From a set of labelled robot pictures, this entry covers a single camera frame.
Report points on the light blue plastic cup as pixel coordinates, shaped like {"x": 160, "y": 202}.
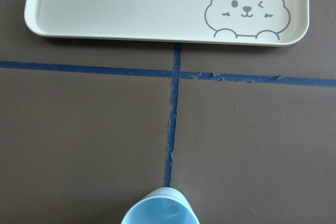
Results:
{"x": 163, "y": 205}

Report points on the cream bear serving tray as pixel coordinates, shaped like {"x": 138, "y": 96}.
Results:
{"x": 233, "y": 22}

